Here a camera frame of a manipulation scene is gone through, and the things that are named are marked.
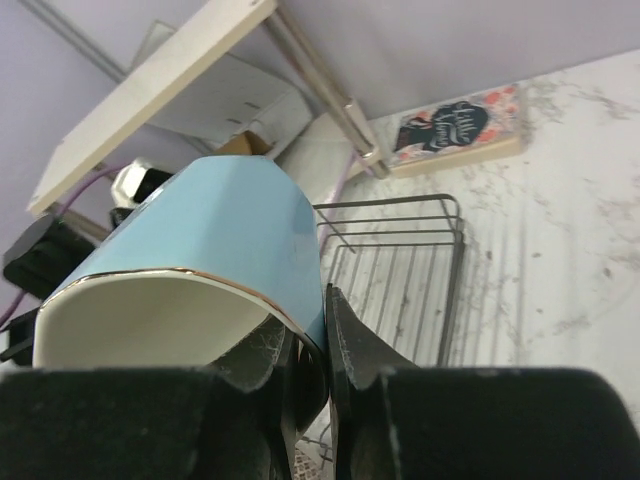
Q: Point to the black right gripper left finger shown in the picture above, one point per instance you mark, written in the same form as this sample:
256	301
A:
260	362

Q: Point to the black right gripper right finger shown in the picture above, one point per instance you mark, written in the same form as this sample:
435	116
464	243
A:
356	354

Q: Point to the light blue mug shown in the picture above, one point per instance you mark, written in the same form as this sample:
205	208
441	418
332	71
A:
223	245

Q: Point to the patterned ceramic bowl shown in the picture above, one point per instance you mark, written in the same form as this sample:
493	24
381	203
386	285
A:
312	461

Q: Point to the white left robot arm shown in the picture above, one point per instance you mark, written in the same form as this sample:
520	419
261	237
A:
43	256

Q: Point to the cardboard box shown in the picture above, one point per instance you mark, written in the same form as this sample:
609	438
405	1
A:
245	143

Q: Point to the floral cover book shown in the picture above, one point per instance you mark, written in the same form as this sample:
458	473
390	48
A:
479	127

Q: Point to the white wooden shelf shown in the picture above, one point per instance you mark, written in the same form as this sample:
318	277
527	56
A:
193	86

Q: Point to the black wire dish rack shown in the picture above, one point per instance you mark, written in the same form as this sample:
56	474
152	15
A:
398	262

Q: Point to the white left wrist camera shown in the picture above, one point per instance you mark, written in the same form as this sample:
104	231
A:
134	183

